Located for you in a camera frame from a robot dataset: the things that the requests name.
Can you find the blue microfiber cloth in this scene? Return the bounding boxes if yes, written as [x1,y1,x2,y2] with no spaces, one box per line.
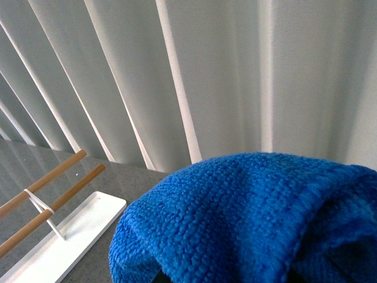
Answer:
[108,153,376,282]

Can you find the white rack with wooden bars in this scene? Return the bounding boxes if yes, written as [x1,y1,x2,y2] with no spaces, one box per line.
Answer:
[1,150,127,282]

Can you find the white pleated curtain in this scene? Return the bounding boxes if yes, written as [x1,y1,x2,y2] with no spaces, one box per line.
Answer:
[1,1,376,172]

